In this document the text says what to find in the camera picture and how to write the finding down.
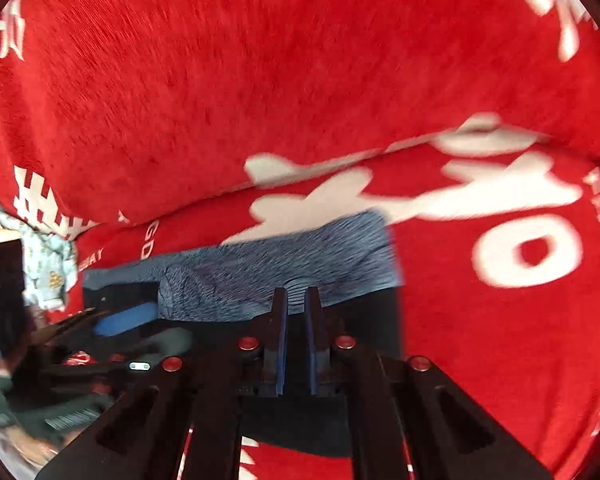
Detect black pants with blue waistband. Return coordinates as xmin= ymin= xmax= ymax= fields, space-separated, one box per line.
xmin=81 ymin=209 xmax=406 ymax=458

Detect white floral cloth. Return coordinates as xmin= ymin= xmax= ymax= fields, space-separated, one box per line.
xmin=0 ymin=205 xmax=78 ymax=311

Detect red wedding bed quilt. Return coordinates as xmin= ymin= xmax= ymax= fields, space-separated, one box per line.
xmin=78 ymin=117 xmax=600 ymax=479

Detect red wedding pillow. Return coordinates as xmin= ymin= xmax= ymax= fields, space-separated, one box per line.
xmin=0 ymin=0 xmax=600 ymax=236

